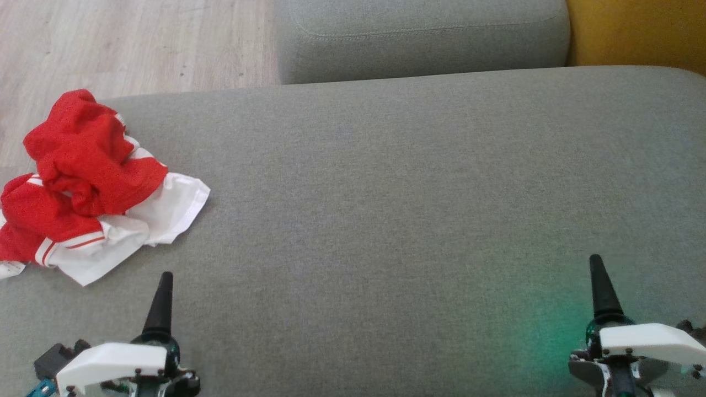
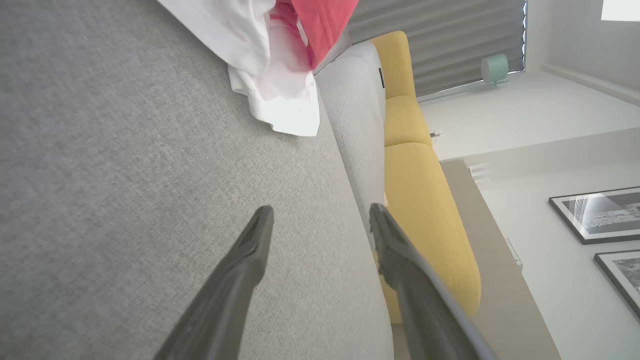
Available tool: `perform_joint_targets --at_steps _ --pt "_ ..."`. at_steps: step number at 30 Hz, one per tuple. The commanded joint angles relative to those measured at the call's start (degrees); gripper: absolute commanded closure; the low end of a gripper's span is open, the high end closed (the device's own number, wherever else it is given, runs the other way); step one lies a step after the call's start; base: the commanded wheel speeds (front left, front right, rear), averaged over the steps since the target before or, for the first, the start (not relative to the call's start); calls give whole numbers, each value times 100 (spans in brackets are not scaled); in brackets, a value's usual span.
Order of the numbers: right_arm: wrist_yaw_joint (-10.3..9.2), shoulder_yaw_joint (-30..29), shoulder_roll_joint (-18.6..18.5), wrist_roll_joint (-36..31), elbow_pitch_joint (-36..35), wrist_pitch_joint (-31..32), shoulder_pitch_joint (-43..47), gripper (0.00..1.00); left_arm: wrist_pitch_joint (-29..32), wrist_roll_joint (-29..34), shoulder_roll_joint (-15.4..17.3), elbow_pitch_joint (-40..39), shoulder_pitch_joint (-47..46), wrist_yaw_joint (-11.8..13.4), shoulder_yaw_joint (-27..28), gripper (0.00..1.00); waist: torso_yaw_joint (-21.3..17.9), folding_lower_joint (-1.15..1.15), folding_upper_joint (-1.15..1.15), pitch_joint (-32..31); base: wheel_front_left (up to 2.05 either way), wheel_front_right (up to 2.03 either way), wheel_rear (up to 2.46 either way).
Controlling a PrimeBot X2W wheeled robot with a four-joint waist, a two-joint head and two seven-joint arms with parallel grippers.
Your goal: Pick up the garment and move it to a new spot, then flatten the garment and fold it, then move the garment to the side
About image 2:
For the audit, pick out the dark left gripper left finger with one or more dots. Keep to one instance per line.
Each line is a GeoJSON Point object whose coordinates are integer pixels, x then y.
{"type": "Point", "coordinates": [235, 290]}

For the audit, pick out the red and white jersey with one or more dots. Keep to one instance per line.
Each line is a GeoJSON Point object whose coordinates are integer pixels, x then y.
{"type": "Point", "coordinates": [280, 105]}

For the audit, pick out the black framed picture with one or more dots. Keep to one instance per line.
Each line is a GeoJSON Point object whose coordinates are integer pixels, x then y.
{"type": "Point", "coordinates": [625, 275]}
{"type": "Point", "coordinates": [605, 215]}

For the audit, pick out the red shorts with white stripe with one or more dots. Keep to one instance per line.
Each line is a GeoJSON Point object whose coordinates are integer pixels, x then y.
{"type": "Point", "coordinates": [325, 25]}

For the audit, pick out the mint green lamp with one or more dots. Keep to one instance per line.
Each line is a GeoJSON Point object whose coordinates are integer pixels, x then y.
{"type": "Point", "coordinates": [495, 69]}

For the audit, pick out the grey pleated curtain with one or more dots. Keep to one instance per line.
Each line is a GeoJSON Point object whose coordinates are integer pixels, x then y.
{"type": "Point", "coordinates": [450, 40]}

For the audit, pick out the grey sofa backrest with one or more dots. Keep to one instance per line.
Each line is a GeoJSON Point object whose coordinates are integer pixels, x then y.
{"type": "Point", "coordinates": [357, 125]}

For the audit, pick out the yellow upholstered armchair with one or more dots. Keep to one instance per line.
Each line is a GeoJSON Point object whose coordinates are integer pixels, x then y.
{"type": "Point", "coordinates": [425, 200]}

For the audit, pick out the grey fabric sofa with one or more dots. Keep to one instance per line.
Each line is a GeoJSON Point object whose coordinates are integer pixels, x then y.
{"type": "Point", "coordinates": [125, 175]}

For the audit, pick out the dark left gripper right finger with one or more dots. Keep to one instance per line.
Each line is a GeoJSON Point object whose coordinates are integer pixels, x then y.
{"type": "Point", "coordinates": [420, 300]}

